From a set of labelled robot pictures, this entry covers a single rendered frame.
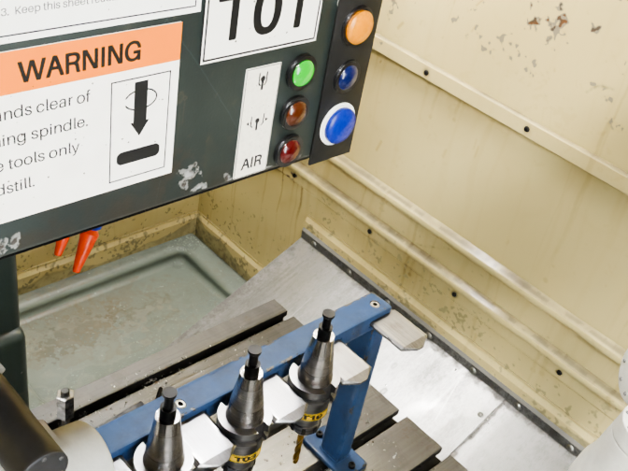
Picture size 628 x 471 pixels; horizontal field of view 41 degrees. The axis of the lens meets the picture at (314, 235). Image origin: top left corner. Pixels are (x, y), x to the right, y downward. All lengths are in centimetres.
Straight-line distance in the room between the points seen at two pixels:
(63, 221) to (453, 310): 120
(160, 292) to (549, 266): 102
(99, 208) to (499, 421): 119
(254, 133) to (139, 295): 152
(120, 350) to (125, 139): 145
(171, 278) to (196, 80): 163
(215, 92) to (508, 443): 117
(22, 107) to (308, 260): 141
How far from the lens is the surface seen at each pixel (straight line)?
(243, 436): 96
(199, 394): 99
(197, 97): 54
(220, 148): 58
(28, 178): 50
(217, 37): 53
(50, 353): 195
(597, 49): 132
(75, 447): 62
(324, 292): 179
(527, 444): 161
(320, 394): 101
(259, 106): 58
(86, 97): 49
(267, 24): 55
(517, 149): 144
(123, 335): 198
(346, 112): 64
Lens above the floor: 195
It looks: 35 degrees down
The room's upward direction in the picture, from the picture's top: 11 degrees clockwise
